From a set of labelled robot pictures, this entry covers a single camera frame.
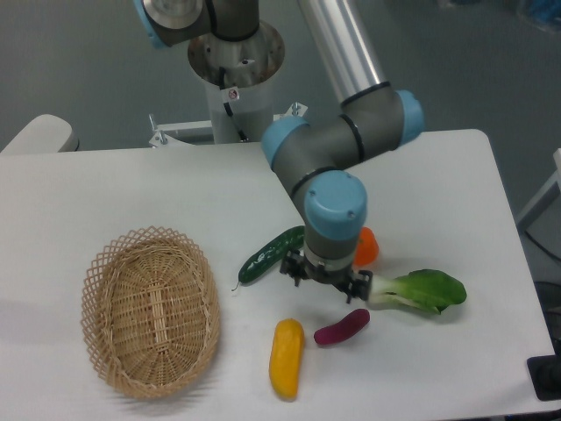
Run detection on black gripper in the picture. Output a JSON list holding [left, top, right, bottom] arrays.
[[280, 249, 373, 303]]

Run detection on green cucumber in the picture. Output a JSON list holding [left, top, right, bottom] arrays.
[[231, 225, 304, 291]]

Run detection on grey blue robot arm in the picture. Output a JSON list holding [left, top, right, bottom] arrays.
[[135, 1, 424, 300]]

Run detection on orange tangerine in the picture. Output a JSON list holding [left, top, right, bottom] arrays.
[[353, 226, 380, 267]]

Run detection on purple sweet potato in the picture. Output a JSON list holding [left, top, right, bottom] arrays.
[[314, 309, 371, 346]]

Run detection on yellow squash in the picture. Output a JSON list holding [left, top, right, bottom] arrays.
[[268, 318, 305, 401]]

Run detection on green bok choy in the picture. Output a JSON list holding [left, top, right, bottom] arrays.
[[366, 269, 467, 314]]

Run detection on woven wicker basket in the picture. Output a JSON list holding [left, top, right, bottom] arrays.
[[81, 226, 220, 399]]

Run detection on black device at table edge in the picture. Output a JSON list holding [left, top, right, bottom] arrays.
[[527, 355, 560, 402]]

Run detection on white chair armrest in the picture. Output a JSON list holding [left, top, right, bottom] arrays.
[[1, 114, 80, 156]]

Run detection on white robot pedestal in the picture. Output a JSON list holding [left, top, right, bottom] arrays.
[[149, 21, 308, 147]]

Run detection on white frame at right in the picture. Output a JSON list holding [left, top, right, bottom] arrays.
[[515, 149, 560, 232]]

